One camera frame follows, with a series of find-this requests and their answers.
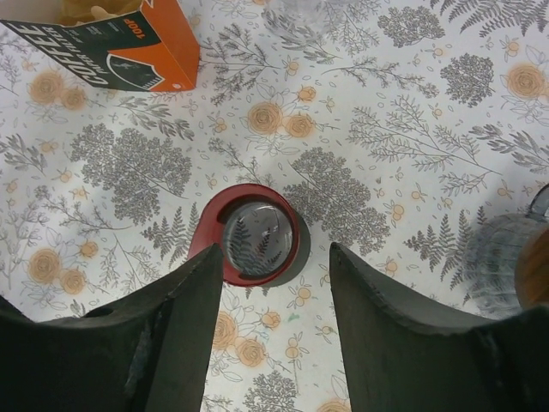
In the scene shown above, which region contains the brown wooden dripper ring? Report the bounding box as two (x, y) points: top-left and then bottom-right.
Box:
(513, 227), (549, 312)

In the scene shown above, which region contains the floral patterned table mat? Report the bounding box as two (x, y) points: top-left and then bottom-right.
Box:
(1, 1), (548, 411)

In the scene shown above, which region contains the orange coffee filter box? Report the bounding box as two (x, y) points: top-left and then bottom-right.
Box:
(1, 0), (200, 92)

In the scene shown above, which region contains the grey carafe with red rim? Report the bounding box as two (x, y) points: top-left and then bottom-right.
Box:
(188, 184), (311, 288)

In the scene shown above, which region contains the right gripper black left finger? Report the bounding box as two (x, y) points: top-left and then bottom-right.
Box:
(1, 245), (223, 411)

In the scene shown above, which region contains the clear glass server pitcher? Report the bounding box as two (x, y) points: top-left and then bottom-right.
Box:
(461, 186), (548, 319)

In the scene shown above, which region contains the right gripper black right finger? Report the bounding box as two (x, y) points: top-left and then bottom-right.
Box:
(329, 243), (548, 411)

